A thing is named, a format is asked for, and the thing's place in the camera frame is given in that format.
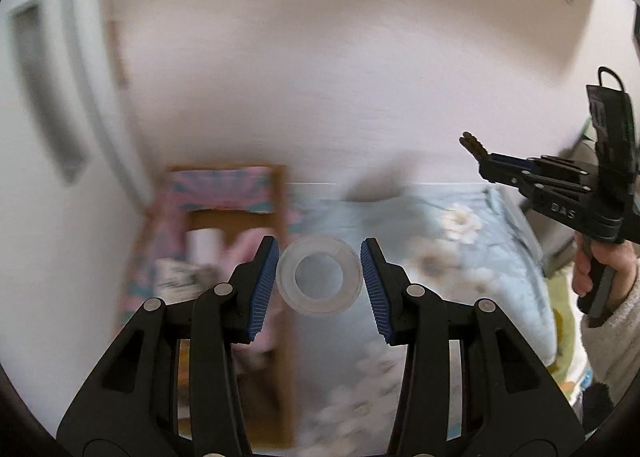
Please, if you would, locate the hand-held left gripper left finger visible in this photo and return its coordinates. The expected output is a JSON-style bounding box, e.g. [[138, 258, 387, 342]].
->
[[56, 235, 280, 457]]

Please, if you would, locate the white cylinder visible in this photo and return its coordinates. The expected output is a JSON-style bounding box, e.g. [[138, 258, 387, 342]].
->
[[186, 229, 224, 268]]

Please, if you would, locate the person's right hand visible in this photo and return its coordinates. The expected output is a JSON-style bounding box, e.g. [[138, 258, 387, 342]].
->
[[571, 233, 640, 308]]

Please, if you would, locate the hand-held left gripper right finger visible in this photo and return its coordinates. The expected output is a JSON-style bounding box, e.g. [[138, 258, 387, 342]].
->
[[360, 238, 586, 457]]

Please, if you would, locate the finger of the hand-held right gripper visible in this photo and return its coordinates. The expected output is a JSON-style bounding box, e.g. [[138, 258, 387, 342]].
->
[[466, 131, 597, 178], [460, 135, 597, 198]]

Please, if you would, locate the light blue floral blanket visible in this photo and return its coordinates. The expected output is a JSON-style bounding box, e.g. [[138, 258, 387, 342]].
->
[[287, 184, 558, 443]]

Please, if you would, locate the grey framed wall panel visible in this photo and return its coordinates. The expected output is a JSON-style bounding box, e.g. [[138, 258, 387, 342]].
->
[[7, 0, 88, 185]]

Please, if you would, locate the translucent tape roll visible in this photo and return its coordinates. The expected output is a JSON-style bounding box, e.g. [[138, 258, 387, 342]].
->
[[276, 235, 363, 316]]

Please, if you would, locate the yellow striped cushion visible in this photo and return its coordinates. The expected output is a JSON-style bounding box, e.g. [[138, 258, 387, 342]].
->
[[545, 272, 593, 418]]

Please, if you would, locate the white door frame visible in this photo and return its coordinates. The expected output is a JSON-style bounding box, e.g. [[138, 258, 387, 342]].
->
[[62, 0, 153, 210]]

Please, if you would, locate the white fleece sleeved forearm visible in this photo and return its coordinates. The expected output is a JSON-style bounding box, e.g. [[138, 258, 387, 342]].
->
[[580, 267, 640, 405]]

